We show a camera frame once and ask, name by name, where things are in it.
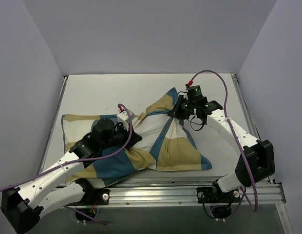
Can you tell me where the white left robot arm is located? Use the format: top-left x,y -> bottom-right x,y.
0,118 -> 142,234

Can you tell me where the checked blue tan pillowcase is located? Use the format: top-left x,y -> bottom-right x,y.
66,88 -> 212,188

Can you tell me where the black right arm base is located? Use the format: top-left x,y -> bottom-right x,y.
196,187 -> 241,203

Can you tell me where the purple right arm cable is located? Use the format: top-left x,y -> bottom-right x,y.
189,70 -> 259,212

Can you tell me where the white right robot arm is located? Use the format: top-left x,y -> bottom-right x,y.
169,85 -> 275,201

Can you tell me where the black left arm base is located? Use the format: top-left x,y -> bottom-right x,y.
69,189 -> 110,206

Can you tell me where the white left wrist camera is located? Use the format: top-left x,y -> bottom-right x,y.
116,110 -> 135,131

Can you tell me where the white pillow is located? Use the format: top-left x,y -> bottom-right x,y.
133,114 -> 169,152

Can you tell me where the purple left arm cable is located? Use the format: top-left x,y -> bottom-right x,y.
0,104 -> 134,195

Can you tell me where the aluminium table frame rail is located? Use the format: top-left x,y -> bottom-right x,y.
21,73 -> 287,208

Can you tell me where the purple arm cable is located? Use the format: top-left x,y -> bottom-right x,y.
189,70 -> 259,212
0,104 -> 134,195

